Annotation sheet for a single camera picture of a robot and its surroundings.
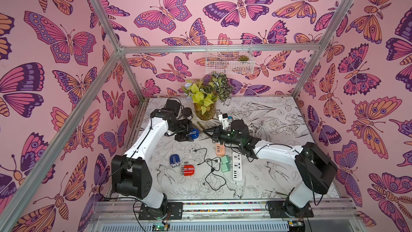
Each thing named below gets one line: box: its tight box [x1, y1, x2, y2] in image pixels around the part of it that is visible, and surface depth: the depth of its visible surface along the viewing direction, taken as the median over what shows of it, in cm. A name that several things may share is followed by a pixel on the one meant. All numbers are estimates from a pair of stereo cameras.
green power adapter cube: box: [220, 154, 231, 164], surface depth 90 cm
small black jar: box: [181, 107, 193, 117], surface depth 108 cm
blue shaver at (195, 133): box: [187, 128, 201, 141], surface depth 79 cm
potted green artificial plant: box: [181, 73, 234, 121], surface depth 97 cm
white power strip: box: [232, 151, 243, 182], surface depth 85 cm
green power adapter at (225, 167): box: [220, 162, 231, 173], surface depth 87 cm
